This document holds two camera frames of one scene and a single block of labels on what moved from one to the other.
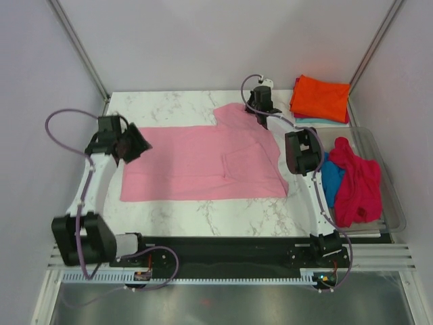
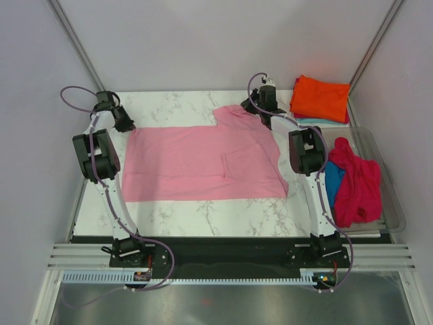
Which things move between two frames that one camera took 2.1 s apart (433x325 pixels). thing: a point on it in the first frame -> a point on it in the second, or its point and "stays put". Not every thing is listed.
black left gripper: [132, 133] -> [129, 125]
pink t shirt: [237, 158] stays put
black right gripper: [248, 108] stays put
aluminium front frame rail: [374, 256] stays put
